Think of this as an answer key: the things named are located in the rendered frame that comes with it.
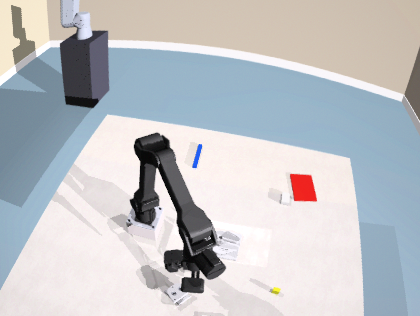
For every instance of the blue flat bar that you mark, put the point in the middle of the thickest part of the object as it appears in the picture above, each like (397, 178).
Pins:
(197, 156)

